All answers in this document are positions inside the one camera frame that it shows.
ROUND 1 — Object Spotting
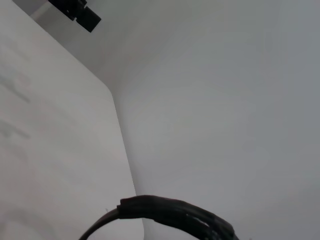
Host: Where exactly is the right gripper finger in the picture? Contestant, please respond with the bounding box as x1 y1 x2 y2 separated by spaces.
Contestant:
47 0 102 33

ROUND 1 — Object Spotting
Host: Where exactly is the black round teapot with handle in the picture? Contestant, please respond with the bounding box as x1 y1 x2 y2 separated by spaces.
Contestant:
78 194 241 240

